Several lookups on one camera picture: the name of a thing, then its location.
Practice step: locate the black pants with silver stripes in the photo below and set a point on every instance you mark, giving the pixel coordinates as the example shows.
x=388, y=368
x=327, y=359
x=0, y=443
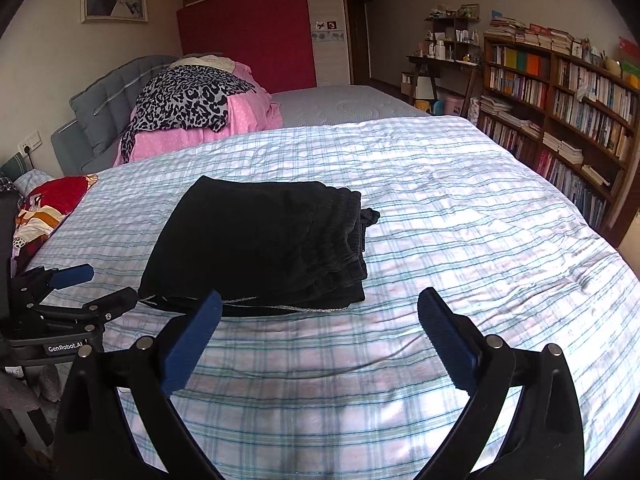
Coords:
x=267, y=248

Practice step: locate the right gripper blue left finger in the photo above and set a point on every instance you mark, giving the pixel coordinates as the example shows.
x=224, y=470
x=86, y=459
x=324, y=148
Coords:
x=184, y=339

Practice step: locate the pink blanket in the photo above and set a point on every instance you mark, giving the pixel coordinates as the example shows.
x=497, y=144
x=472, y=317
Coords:
x=248, y=112

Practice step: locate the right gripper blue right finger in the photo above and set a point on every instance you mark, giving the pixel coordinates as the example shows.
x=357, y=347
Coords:
x=449, y=335

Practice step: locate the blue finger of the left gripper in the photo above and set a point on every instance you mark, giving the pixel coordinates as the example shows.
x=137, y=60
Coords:
x=40, y=279

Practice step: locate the wall power socket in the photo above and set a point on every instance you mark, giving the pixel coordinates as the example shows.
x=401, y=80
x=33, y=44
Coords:
x=30, y=143

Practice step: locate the wooden bookshelf with books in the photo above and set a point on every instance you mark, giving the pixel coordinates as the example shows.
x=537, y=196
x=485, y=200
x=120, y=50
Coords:
x=550, y=101

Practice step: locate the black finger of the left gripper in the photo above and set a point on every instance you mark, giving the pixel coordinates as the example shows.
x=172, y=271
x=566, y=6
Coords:
x=105, y=309

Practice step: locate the dark wooden desk with items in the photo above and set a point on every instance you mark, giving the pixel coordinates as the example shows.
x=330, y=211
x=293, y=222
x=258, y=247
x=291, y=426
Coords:
x=450, y=43

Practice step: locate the black white plaid pillow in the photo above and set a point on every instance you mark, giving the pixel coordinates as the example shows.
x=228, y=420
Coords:
x=6, y=185

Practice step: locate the left hand in grey glove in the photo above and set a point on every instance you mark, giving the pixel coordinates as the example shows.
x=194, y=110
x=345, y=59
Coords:
x=18, y=395

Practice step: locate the plaid light blue bed sheet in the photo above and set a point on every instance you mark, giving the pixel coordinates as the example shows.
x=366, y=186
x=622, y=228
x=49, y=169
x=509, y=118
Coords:
x=361, y=393

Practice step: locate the grey padded headboard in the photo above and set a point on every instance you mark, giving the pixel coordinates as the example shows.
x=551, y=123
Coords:
x=90, y=142

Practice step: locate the leopard print cloth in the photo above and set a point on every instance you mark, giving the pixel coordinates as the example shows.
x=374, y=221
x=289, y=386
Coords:
x=183, y=97

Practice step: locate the red patterned pillow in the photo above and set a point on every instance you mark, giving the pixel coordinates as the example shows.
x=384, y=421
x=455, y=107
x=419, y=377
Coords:
x=46, y=208

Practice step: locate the red wardrobe door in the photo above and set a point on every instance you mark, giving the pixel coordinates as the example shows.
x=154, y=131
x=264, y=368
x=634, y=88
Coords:
x=270, y=36

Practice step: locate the grey bare mattress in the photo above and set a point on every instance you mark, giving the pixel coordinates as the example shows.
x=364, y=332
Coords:
x=336, y=105

